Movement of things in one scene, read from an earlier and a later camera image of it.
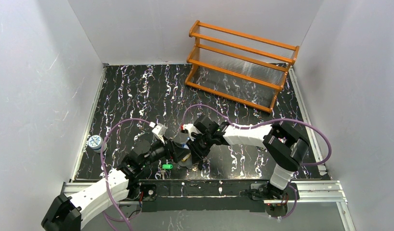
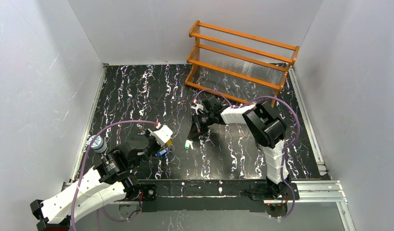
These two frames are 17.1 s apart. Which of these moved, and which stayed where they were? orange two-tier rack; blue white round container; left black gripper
Moved: left black gripper
Stayed: orange two-tier rack; blue white round container
